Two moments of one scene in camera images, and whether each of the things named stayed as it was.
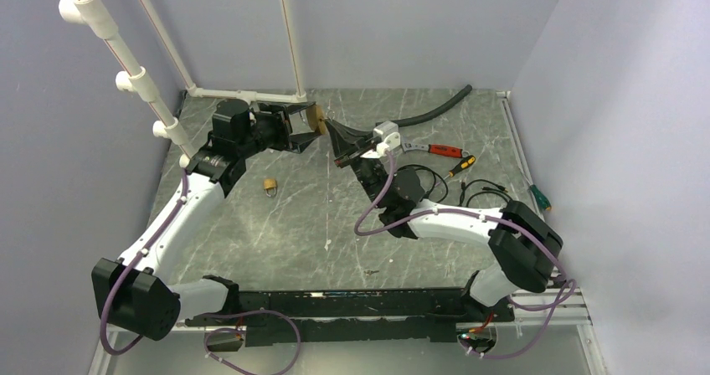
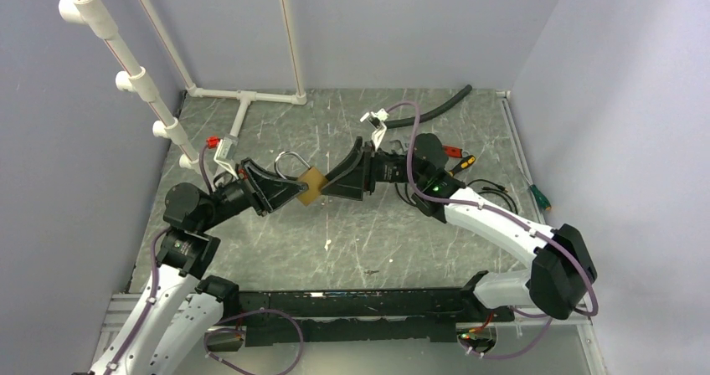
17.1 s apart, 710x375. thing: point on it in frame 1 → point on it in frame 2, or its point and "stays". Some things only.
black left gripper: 280,120 → 270,192
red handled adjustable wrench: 444,150 stays
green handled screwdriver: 542,202 stays
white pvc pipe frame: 85,6 stays
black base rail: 276,318 stays
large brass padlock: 316,119 → 312,177
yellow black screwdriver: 469,161 stays
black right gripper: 344,139 → 352,183
